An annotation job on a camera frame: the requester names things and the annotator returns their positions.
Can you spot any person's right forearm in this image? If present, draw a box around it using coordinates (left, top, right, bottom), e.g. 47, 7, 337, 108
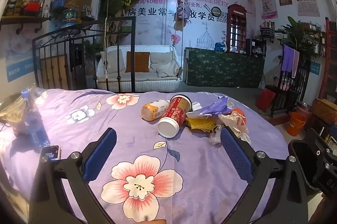
314, 191, 337, 224

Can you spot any clear plastic wrapper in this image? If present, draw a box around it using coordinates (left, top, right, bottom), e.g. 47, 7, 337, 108
209, 125, 224, 145

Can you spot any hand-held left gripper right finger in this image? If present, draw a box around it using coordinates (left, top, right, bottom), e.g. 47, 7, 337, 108
220, 126, 308, 224

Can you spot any red wooden shelf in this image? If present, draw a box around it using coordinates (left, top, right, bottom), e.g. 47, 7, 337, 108
317, 17, 337, 101

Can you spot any green potted plant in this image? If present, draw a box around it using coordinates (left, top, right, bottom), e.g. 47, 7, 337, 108
276, 16, 320, 67

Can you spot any black iron bed frame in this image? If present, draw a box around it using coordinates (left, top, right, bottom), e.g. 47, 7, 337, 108
32, 16, 136, 93

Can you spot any orange bucket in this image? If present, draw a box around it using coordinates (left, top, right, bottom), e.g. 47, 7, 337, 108
286, 112, 308, 136

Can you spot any green floral covered counter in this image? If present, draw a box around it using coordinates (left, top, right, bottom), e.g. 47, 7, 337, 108
183, 47, 265, 88

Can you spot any purple floral blanket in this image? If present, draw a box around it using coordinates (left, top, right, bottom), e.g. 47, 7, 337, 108
0, 88, 290, 224

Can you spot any blue label water bottle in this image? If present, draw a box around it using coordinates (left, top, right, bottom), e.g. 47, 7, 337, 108
21, 89, 50, 148

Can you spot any black box on counter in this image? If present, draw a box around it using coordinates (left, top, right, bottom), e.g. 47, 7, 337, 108
246, 38, 266, 57

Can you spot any white orange print wrapper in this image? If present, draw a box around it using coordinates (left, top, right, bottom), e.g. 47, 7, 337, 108
218, 108, 249, 141

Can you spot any pink bucket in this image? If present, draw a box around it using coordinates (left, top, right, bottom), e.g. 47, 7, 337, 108
296, 101, 312, 119

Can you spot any green tin can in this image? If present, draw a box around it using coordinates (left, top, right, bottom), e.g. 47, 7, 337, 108
61, 7, 79, 29

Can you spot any purple plastic bag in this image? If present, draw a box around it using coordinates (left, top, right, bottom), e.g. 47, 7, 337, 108
195, 96, 232, 118

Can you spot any small black wall shelf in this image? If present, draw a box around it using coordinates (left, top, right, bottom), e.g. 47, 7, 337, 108
259, 20, 275, 39

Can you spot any dark brown trash bin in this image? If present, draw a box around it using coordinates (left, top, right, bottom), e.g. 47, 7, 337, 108
288, 139, 320, 190

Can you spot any wooden top stool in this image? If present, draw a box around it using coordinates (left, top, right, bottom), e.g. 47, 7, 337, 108
311, 98, 337, 126

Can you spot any red bag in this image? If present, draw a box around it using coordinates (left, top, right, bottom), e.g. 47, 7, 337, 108
256, 88, 275, 112

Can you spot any orange drink bottle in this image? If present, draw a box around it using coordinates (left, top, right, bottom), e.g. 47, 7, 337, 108
141, 99, 170, 121

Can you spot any dark wooden wall shelf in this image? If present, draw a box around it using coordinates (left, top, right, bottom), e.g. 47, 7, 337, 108
0, 15, 52, 35

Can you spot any yellow translucent plastic bag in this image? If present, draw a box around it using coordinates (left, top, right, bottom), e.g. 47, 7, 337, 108
0, 98, 29, 135

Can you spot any black metal rack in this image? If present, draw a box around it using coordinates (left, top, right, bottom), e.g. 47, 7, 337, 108
270, 61, 311, 118

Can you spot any purple towel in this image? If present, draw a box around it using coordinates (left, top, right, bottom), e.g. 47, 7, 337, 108
280, 44, 297, 73

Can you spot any smartphone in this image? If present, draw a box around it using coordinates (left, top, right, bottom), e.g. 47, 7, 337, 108
39, 145, 62, 161

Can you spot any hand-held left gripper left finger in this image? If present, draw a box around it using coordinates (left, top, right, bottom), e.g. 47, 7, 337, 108
29, 127, 118, 224

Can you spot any white tissue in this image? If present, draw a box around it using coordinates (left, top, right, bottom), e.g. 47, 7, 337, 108
186, 101, 208, 119

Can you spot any red paper cup white lid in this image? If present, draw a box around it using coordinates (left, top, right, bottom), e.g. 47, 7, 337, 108
157, 94, 193, 138

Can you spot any red phone booth cabinet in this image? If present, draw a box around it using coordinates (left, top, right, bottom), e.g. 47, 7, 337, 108
226, 4, 247, 53

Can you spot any white wicker swing sofa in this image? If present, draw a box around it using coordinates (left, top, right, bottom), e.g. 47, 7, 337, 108
96, 45, 183, 93

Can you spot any pink towel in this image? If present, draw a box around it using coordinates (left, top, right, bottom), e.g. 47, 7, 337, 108
292, 49, 301, 80

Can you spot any brown cushion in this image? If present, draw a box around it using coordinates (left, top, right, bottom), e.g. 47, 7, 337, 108
125, 51, 150, 73

